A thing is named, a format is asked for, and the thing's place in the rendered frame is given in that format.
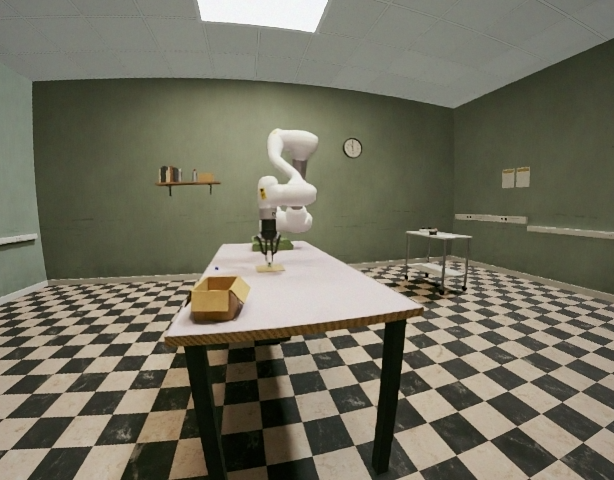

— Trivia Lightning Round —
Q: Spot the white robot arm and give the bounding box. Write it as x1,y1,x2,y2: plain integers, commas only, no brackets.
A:
257,129,318,234

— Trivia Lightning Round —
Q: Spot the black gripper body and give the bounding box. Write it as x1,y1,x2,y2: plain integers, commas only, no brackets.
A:
260,219,277,240

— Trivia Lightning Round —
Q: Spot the tan square mat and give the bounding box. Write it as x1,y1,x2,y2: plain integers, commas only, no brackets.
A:
255,264,286,273

